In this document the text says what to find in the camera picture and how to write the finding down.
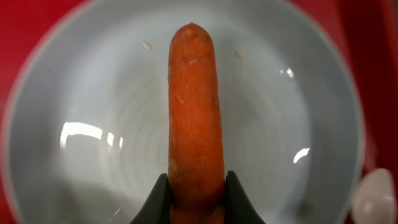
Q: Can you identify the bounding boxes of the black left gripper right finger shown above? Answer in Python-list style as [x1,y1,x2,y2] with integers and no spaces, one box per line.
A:
[224,171,266,224]

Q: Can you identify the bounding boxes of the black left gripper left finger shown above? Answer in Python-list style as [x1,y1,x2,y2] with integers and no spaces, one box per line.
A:
[130,173,172,224]

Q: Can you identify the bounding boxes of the orange carrot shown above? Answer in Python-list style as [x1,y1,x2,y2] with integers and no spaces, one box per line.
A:
[168,23,225,223]

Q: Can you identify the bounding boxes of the light blue plate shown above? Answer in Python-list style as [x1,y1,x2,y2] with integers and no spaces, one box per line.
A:
[0,0,366,224]

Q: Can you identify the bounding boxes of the white plastic spoon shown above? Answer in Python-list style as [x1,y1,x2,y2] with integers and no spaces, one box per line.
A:
[350,168,397,224]

